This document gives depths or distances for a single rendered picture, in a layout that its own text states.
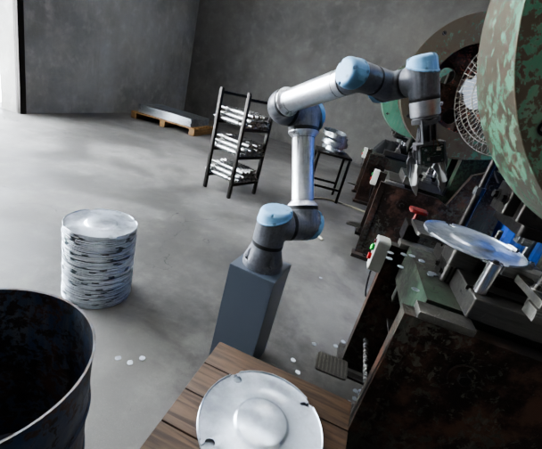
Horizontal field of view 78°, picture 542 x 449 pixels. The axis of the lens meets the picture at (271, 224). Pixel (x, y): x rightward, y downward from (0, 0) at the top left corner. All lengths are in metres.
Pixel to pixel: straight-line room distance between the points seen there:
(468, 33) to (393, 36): 5.37
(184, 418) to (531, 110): 0.87
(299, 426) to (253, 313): 0.49
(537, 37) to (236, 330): 1.17
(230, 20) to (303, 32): 1.61
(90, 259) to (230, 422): 0.94
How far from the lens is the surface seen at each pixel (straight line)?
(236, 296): 1.27
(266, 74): 7.99
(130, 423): 1.31
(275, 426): 0.89
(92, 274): 1.59
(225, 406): 0.90
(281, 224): 1.15
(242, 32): 8.27
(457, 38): 2.47
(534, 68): 0.65
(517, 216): 1.12
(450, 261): 1.14
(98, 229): 1.58
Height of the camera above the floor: 1.06
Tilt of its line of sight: 22 degrees down
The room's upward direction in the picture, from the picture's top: 15 degrees clockwise
